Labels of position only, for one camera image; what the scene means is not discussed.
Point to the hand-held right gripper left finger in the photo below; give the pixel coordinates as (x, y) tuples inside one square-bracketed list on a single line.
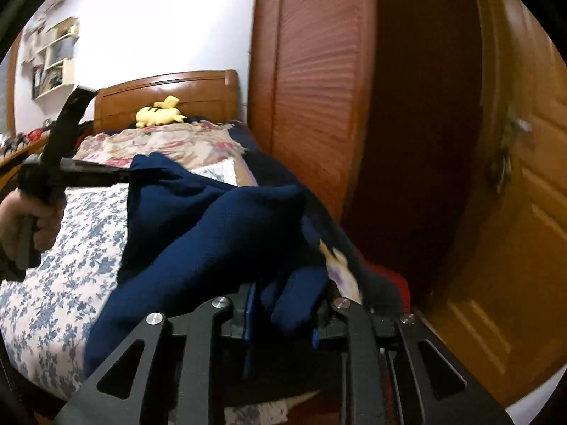
[(249, 318)]

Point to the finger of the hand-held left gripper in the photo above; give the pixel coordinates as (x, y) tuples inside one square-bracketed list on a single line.
[(71, 119), (97, 173)]

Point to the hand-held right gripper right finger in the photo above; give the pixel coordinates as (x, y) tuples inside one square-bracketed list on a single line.
[(336, 323)]

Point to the navy blue blazer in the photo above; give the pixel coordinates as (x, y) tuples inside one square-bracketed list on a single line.
[(199, 239)]

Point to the person's left hand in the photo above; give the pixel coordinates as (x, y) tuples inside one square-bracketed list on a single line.
[(48, 221)]

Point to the wooden desk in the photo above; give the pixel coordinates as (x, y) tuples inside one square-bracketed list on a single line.
[(13, 159)]

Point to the red basket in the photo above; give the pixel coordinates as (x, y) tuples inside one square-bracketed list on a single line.
[(35, 133)]

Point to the black binders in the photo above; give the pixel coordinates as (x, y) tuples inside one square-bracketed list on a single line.
[(37, 82)]

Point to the pink floral quilt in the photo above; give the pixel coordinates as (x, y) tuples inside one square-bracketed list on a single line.
[(146, 141)]

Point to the wooden bed headboard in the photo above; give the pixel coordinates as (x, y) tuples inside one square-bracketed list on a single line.
[(133, 97)]

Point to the grey paper bag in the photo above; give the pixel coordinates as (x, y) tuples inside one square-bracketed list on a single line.
[(60, 51)]

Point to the red cloth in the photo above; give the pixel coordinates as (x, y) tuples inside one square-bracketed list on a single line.
[(394, 283)]

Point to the yellow plush toy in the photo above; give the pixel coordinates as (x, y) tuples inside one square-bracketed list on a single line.
[(155, 117)]

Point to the beige tied curtain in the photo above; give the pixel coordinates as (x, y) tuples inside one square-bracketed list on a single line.
[(33, 40)]

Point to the wooden bed blue-floral sheet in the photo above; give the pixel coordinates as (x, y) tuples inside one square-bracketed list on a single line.
[(66, 296)]

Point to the wooden door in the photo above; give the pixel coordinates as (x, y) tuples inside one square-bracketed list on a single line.
[(522, 274)]

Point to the wooden louvred wardrobe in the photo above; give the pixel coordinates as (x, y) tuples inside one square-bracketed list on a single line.
[(319, 75)]

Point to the white wall shelf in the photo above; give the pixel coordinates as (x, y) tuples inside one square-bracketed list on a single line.
[(66, 73)]

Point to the wooden window frame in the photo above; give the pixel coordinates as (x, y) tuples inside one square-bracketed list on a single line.
[(12, 97)]

